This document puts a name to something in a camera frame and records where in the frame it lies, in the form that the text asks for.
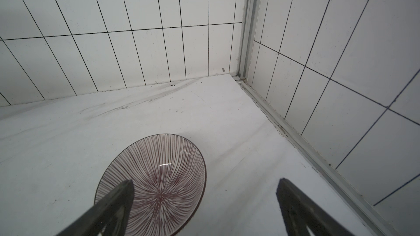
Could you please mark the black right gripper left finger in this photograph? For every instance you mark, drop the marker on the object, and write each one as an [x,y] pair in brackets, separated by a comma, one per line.
[108,217]

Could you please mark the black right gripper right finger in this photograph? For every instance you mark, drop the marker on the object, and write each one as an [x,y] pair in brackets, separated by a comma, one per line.
[302,216]

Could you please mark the purple striped glass bowl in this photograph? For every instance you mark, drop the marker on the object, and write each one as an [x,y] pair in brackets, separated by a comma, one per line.
[169,176]

